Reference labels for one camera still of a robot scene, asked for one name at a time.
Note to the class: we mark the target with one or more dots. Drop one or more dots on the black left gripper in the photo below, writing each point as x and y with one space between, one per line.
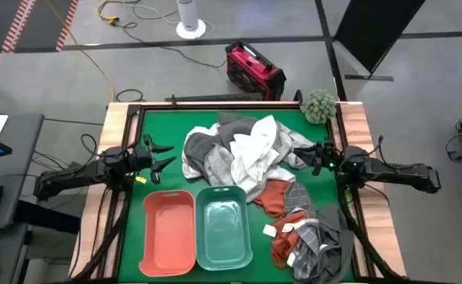
142 158

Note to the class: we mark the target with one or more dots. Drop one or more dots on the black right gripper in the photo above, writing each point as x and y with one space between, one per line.
323 158

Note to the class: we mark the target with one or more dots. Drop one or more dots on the light grey striped towel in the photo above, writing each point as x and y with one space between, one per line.
290 140

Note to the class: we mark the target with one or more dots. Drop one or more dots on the grey checked towel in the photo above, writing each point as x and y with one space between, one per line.
300 195

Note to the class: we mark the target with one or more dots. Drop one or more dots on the orange towel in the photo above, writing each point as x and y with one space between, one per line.
282 244
272 197

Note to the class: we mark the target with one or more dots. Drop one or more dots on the light grey waffle towel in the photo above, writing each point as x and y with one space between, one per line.
219 163

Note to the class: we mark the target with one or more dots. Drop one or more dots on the orange plastic basket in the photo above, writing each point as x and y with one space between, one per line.
168 236

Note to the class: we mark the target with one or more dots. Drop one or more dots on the teal plastic basket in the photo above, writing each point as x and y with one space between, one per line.
223 232

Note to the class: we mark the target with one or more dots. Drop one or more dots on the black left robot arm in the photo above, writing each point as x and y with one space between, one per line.
77 171

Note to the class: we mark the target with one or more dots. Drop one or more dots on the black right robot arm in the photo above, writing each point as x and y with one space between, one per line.
392 171

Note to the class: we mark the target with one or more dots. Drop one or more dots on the green table mat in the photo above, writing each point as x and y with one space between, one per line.
168 126

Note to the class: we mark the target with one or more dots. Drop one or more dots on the small potted green plant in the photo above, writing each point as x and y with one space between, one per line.
318 106

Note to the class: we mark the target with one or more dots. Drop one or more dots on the black bar behind table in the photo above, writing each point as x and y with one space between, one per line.
215 97

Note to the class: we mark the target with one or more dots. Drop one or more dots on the red black toolbox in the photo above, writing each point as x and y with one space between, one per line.
254 71

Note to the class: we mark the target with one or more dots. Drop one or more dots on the white tower fan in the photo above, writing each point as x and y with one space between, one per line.
189 19

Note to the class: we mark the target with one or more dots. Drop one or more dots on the black partition panel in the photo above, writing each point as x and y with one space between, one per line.
373 31

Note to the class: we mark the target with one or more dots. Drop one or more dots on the grey desk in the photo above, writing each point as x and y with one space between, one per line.
18 158

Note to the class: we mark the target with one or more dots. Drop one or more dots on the black table frame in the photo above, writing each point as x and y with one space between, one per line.
215 105

